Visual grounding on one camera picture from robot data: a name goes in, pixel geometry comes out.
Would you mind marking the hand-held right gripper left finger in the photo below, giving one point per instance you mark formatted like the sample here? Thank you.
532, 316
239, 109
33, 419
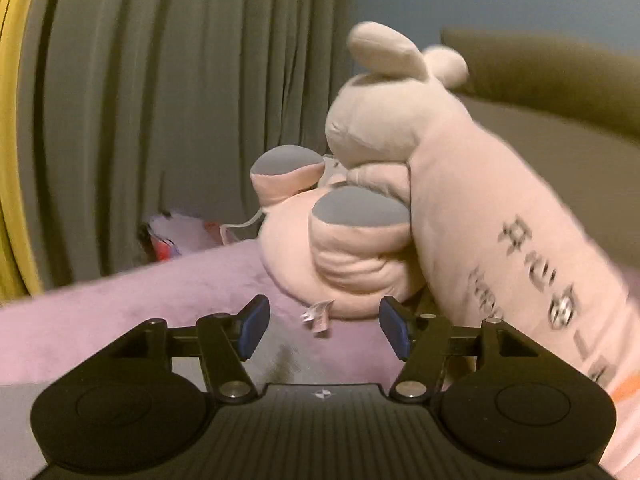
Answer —
254, 327

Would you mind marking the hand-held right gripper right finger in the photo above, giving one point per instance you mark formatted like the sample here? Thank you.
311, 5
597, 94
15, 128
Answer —
394, 327

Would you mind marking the grey pants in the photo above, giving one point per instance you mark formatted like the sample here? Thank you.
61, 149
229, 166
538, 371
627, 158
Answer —
287, 360

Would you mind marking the pink plush toy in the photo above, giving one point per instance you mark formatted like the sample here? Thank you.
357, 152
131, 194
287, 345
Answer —
450, 185

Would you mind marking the grey-green curtain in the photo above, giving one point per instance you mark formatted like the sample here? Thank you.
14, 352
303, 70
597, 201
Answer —
175, 85

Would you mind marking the yellow curtain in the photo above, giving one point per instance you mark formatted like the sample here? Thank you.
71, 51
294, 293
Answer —
12, 160

